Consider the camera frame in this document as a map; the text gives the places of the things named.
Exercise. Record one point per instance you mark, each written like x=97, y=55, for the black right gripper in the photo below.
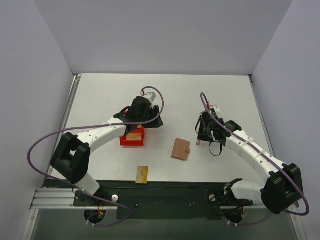
x=203, y=129

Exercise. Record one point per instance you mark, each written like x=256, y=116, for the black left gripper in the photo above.
x=155, y=117

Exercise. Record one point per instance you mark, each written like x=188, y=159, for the tan leather card holder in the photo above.
x=181, y=149

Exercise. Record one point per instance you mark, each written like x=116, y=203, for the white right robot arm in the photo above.
x=282, y=183

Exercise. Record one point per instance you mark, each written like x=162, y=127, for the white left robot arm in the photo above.
x=72, y=155

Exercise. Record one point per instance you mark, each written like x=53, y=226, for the red plastic bin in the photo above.
x=125, y=143

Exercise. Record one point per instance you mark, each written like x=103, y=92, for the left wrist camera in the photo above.
x=151, y=96

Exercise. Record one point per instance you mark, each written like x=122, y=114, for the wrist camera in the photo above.
x=151, y=96
x=214, y=109

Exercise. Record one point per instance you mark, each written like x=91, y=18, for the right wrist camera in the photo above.
x=214, y=109

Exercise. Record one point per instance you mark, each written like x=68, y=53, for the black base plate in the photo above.
x=165, y=200

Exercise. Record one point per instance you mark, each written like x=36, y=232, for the aluminium frame rail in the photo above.
x=57, y=199

